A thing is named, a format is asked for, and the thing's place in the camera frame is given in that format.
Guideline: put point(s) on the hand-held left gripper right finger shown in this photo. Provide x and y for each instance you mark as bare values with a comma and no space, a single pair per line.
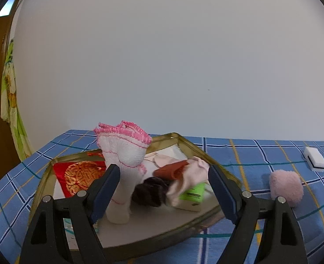
222,195

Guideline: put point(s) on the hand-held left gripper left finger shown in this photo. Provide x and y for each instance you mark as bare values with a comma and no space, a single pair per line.
104,195

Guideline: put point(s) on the red pouch with gold embroidery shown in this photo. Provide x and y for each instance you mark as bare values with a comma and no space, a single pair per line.
76,174

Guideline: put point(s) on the dark maroon scrunchie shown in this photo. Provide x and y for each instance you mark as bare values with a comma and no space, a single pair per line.
149,192

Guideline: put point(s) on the white sock with pink trim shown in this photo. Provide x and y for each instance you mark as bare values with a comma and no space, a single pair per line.
123,154

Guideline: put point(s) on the reddish brown cloth piece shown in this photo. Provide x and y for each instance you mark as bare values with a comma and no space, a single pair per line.
170,170

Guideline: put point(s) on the gold metal tin tray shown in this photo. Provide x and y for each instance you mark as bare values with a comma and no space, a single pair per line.
151,231

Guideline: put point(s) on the white sponge with black stripe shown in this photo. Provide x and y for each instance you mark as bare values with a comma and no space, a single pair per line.
314,158

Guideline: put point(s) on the green tissue packet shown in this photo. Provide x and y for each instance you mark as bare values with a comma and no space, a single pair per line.
192,196

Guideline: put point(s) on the blue plaid bed sheet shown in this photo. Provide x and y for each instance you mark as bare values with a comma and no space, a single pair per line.
261,156

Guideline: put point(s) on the pink fluffy puff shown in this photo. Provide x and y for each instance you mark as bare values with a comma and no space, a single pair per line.
285,187

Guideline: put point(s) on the yellow green floral curtain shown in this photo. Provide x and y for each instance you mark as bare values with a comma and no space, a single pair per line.
12,101

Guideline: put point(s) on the door transom window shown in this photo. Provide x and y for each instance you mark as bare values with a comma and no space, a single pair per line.
7,5

